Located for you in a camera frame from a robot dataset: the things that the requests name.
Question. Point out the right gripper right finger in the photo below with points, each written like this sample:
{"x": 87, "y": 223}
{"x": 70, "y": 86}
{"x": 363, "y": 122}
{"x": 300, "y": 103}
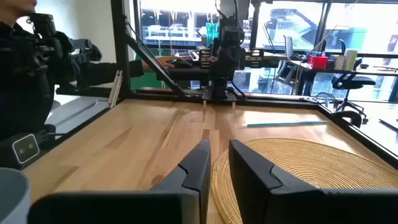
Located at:
{"x": 255, "y": 186}

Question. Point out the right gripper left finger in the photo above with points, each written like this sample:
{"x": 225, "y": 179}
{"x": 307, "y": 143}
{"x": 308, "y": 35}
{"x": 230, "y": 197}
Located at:
{"x": 192, "y": 174}

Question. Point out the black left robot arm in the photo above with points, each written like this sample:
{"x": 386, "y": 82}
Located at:
{"x": 219, "y": 88}

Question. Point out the computer keyboard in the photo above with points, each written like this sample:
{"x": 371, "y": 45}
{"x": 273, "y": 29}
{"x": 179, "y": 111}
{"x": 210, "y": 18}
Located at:
{"x": 189, "y": 56}

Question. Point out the black office desk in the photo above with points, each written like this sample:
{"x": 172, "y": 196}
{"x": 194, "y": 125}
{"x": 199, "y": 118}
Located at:
{"x": 186, "y": 74}

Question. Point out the black computer mouse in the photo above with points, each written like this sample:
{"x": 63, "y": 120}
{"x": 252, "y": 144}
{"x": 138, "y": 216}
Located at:
{"x": 183, "y": 64}

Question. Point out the grey chair back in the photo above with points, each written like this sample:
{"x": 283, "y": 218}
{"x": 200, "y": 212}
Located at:
{"x": 288, "y": 46}

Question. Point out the round woven placemat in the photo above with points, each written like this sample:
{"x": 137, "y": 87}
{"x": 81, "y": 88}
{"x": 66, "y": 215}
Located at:
{"x": 311, "y": 165}

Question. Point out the large glass window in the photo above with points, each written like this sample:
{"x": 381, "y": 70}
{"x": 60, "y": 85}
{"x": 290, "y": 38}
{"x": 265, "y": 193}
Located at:
{"x": 280, "y": 25}

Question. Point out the person's hand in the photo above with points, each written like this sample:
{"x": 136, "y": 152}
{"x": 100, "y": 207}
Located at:
{"x": 166, "y": 61}

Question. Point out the light blue thin stick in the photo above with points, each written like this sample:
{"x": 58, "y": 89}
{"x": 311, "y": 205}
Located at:
{"x": 286, "y": 124}

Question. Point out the red box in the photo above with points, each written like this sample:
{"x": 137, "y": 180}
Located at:
{"x": 318, "y": 62}

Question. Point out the black arched clamp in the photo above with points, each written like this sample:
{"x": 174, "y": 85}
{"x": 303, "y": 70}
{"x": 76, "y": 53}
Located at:
{"x": 351, "y": 115}

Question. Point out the white paper roll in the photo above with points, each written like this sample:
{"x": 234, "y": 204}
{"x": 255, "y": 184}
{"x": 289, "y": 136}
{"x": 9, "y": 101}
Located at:
{"x": 350, "y": 59}

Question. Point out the black office chair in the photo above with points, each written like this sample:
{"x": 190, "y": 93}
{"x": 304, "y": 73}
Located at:
{"x": 351, "y": 82}

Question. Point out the grey side tabletop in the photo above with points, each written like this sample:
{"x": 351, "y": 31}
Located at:
{"x": 77, "y": 112}

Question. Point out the person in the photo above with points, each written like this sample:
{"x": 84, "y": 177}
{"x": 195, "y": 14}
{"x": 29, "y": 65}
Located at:
{"x": 18, "y": 93}

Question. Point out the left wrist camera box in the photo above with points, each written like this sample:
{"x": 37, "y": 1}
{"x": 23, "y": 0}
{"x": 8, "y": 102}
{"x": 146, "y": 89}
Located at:
{"x": 232, "y": 35}

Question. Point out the black metal table frame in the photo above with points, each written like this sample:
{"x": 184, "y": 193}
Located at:
{"x": 119, "y": 46}

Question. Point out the silver metal bracket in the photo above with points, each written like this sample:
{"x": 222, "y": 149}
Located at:
{"x": 115, "y": 90}

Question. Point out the black table-level camera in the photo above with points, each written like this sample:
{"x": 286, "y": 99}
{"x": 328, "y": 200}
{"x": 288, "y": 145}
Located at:
{"x": 25, "y": 149}

